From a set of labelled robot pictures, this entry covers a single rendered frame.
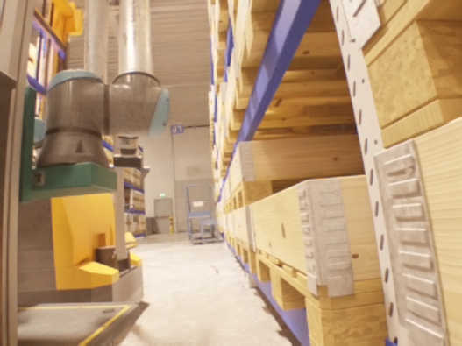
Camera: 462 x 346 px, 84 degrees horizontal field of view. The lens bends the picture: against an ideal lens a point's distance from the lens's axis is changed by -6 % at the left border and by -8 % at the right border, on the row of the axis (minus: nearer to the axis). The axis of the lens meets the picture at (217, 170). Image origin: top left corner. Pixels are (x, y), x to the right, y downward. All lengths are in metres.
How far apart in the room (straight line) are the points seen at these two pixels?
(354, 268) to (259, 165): 0.98
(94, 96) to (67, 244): 0.96
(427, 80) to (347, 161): 1.34
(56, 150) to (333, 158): 1.30
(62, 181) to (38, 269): 0.99
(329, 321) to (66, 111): 0.76
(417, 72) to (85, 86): 0.74
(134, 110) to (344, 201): 0.58
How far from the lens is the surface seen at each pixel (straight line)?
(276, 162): 1.47
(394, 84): 0.33
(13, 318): 0.76
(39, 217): 1.67
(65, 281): 1.62
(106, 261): 1.86
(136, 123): 0.81
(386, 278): 0.51
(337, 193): 0.55
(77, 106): 0.80
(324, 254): 0.54
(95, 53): 1.18
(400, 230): 0.33
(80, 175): 0.72
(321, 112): 2.01
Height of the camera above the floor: 0.56
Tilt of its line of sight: 10 degrees up
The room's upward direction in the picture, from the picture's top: 5 degrees counter-clockwise
